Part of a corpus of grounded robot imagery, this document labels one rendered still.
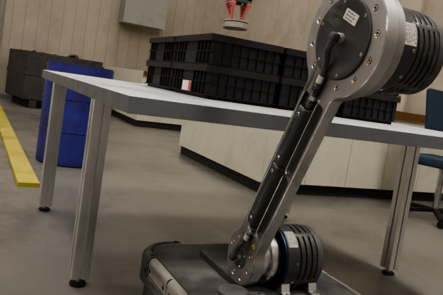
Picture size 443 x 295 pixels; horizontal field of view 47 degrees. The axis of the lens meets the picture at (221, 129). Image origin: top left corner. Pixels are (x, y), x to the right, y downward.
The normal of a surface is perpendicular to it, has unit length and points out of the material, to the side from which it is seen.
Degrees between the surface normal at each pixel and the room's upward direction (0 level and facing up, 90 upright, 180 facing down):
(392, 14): 68
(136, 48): 90
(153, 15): 90
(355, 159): 90
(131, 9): 90
